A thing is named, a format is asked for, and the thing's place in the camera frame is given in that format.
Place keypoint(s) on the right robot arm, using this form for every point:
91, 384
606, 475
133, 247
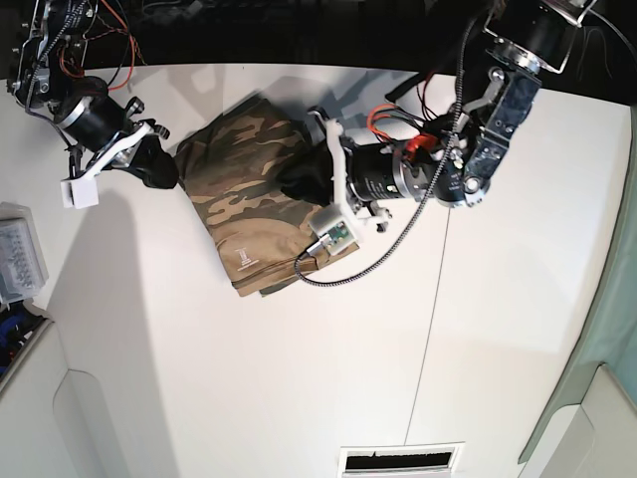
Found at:
45, 74

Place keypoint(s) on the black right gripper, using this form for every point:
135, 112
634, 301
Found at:
97, 123

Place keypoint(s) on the clear plastic parts box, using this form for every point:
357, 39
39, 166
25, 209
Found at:
23, 269

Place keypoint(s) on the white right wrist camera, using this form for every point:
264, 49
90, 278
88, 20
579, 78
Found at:
80, 193

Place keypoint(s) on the white slotted vent plate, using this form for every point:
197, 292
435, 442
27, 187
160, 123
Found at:
431, 460

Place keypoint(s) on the camouflage t-shirt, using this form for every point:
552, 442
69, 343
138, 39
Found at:
228, 170

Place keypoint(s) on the blue items in bin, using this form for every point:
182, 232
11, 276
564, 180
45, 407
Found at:
18, 324

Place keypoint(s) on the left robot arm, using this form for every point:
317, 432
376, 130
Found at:
454, 156

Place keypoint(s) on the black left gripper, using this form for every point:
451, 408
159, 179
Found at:
358, 176

